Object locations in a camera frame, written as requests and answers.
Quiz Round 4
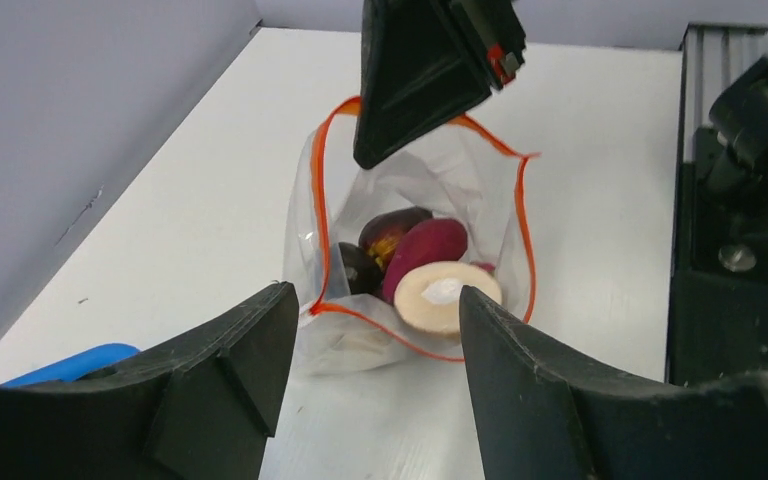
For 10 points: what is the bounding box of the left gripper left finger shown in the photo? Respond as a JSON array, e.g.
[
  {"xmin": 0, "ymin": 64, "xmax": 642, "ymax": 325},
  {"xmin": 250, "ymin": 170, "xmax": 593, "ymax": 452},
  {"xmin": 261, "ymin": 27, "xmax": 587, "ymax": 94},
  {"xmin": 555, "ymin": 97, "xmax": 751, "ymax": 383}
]
[{"xmin": 0, "ymin": 282, "xmax": 299, "ymax": 479}]

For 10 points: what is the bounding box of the dark purple fig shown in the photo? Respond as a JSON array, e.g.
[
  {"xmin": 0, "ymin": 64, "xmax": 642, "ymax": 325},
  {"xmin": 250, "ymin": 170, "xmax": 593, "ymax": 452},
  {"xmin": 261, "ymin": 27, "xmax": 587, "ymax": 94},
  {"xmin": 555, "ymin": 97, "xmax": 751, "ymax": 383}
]
[{"xmin": 358, "ymin": 207, "xmax": 433, "ymax": 271}]

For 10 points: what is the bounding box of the dark plum front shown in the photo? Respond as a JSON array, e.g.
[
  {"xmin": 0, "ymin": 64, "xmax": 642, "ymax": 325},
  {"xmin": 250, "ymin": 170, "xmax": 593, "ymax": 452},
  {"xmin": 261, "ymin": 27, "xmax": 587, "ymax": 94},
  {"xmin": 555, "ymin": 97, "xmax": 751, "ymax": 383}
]
[{"xmin": 338, "ymin": 242, "xmax": 384, "ymax": 295}]

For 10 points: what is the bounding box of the round white mushroom slice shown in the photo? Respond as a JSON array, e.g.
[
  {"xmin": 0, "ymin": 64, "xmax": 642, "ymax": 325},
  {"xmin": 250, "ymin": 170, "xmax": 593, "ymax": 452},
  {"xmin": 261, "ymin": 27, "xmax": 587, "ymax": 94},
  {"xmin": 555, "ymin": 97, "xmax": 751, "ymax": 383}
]
[{"xmin": 393, "ymin": 261, "xmax": 503, "ymax": 338}]

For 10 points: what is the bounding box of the purple sweet potato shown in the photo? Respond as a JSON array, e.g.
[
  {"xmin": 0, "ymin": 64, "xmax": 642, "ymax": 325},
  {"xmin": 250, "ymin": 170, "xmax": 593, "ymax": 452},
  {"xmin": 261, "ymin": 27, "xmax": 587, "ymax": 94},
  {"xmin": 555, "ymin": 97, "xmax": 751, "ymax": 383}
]
[{"xmin": 380, "ymin": 218, "xmax": 468, "ymax": 303}]

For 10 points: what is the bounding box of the purple grape bunch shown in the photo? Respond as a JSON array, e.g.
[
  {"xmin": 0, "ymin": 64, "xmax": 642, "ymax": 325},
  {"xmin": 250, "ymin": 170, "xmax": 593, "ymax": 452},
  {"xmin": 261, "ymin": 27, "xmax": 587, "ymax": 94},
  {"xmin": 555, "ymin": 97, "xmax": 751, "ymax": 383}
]
[{"xmin": 473, "ymin": 262, "xmax": 496, "ymax": 275}]

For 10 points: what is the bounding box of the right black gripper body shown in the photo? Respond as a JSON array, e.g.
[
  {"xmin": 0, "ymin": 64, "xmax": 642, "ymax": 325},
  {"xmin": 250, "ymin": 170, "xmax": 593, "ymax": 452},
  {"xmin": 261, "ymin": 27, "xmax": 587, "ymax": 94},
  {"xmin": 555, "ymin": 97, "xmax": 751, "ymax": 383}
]
[{"xmin": 446, "ymin": 0, "xmax": 526, "ymax": 90}]

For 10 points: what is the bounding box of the clear zip top bag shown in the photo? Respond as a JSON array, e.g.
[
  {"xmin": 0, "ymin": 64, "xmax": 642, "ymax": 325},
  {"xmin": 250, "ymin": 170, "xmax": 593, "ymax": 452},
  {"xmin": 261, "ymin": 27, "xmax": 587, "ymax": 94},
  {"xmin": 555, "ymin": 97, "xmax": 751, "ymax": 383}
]
[{"xmin": 283, "ymin": 97, "xmax": 537, "ymax": 375}]

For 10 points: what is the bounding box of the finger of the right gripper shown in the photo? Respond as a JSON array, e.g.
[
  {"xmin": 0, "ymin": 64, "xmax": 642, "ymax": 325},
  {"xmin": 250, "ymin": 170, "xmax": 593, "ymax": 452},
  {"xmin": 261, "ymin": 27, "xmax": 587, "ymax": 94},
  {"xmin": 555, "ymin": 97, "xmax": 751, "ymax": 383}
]
[{"xmin": 353, "ymin": 1, "xmax": 490, "ymax": 170}]

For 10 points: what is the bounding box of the blue plastic bin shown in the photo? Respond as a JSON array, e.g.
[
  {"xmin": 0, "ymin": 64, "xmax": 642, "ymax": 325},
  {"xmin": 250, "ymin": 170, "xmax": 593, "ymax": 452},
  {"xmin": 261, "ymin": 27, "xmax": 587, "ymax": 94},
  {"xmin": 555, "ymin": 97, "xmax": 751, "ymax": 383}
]
[{"xmin": 1, "ymin": 343, "xmax": 140, "ymax": 388}]

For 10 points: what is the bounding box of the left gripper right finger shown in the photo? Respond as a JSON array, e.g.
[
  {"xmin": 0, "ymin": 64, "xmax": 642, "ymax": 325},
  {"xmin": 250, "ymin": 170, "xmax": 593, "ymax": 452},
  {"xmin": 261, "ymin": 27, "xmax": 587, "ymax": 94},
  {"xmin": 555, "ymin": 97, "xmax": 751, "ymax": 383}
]
[{"xmin": 460, "ymin": 287, "xmax": 768, "ymax": 479}]

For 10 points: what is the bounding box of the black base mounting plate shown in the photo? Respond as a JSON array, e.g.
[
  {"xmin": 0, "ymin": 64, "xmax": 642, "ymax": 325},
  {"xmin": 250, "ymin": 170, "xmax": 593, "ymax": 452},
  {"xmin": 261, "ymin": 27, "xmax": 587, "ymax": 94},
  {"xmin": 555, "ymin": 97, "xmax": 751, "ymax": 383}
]
[{"xmin": 666, "ymin": 127, "xmax": 768, "ymax": 385}]

